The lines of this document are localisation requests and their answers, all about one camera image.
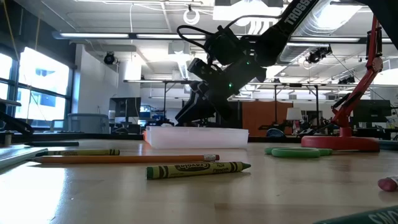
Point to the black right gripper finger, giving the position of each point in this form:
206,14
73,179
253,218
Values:
194,96
205,109

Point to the clear box with orange lid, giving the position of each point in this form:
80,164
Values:
199,138

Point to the olive green crayon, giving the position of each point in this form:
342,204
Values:
199,170
77,152

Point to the light green pencil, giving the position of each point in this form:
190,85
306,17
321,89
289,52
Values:
18,155

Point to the dark green pen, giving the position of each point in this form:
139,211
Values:
373,217

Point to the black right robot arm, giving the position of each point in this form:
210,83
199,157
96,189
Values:
280,34

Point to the orange partition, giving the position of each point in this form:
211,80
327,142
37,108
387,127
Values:
261,118

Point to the dark computer monitor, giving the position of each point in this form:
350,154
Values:
126,107
371,112

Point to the white shade table lamp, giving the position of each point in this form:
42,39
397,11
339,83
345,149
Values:
293,113

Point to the black ceiling spotlight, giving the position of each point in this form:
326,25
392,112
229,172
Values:
109,58
318,55

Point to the grey bin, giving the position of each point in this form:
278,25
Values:
88,124

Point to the black overhead light bar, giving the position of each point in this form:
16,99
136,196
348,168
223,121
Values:
93,35

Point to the red desk lamp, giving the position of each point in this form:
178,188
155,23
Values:
340,143

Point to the black background table frame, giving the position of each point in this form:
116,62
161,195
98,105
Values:
149,81

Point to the silver ventilation duct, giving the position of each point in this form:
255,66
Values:
308,34

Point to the black aluminium table frame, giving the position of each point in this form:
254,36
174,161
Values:
93,137

